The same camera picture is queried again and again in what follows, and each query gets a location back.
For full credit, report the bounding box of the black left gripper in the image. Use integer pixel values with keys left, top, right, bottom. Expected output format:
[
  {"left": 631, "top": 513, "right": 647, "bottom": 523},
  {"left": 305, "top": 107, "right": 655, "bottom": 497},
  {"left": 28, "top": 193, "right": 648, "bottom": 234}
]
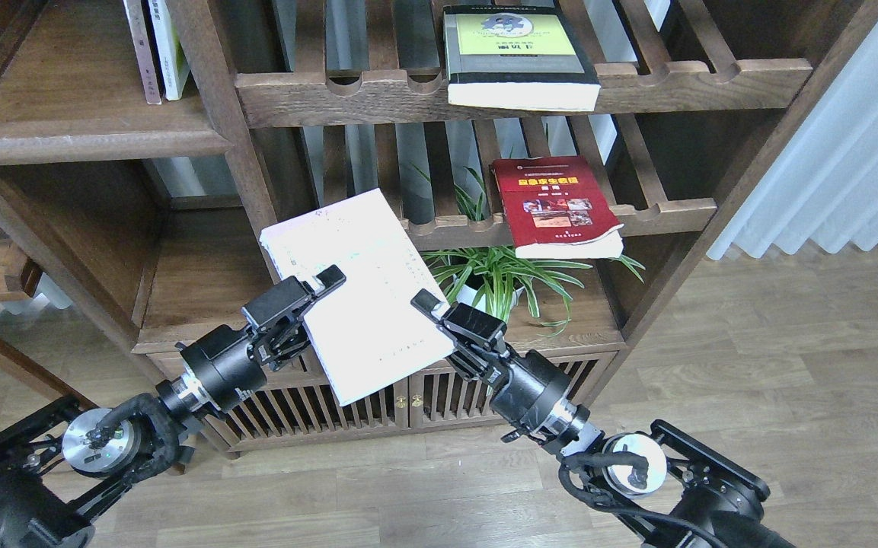
[{"left": 173, "top": 265, "right": 346, "bottom": 416}]

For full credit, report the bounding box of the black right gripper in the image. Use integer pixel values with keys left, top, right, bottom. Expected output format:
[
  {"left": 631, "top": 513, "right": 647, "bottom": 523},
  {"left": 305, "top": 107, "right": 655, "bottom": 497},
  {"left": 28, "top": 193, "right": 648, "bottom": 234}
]
[{"left": 411, "top": 290, "right": 588, "bottom": 450}]

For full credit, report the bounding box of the white lavender paperback book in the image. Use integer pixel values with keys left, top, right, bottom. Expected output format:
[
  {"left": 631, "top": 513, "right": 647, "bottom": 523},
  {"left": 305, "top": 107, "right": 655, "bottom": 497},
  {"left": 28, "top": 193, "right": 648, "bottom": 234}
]
[{"left": 259, "top": 190, "right": 454, "bottom": 406}]

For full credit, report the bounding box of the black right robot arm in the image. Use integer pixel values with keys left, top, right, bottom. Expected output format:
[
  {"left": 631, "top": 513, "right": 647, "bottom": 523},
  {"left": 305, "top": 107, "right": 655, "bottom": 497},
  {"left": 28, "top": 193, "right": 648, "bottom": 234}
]
[{"left": 411, "top": 290, "right": 789, "bottom": 547}]

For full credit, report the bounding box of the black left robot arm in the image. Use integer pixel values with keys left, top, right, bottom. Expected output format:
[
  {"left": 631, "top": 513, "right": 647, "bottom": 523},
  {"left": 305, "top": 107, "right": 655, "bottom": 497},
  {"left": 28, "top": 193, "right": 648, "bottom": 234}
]
[{"left": 0, "top": 265, "right": 346, "bottom": 547}]

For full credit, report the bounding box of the green spider plant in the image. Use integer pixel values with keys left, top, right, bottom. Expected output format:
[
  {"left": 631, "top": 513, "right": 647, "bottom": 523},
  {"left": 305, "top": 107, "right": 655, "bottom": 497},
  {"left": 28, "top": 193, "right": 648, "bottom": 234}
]
[{"left": 412, "top": 164, "right": 647, "bottom": 339}]

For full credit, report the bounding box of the red paperback book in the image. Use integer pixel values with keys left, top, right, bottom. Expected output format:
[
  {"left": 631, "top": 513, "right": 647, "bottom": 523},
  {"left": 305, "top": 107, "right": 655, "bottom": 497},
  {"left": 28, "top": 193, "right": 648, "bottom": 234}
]
[{"left": 491, "top": 155, "right": 624, "bottom": 260}]

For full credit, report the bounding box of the dark wooden bookshelf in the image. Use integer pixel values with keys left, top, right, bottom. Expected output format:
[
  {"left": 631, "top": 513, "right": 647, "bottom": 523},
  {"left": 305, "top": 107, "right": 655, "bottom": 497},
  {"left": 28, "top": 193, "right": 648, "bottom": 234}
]
[{"left": 0, "top": 0, "right": 878, "bottom": 482}]

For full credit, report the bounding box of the yellow-green black thick book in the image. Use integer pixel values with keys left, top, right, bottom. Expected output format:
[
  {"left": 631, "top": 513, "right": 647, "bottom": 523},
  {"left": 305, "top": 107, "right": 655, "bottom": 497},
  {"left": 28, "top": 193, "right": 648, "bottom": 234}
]
[{"left": 442, "top": 5, "right": 600, "bottom": 112}]

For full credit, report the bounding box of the white green upright book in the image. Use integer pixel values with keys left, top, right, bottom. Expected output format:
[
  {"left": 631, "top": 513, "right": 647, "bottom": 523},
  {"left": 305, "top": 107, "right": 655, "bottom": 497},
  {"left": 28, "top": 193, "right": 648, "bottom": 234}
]
[{"left": 148, "top": 0, "right": 190, "bottom": 101}]

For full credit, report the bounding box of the brown upright book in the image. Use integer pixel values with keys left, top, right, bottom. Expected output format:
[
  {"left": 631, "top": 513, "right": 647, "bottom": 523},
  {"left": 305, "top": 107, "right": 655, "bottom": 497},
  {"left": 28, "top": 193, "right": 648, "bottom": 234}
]
[{"left": 123, "top": 1, "right": 161, "bottom": 105}]

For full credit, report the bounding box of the white curtain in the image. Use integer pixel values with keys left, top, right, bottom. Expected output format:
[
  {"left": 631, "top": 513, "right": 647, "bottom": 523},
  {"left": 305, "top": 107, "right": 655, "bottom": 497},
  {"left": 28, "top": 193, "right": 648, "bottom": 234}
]
[{"left": 707, "top": 22, "right": 878, "bottom": 260}]

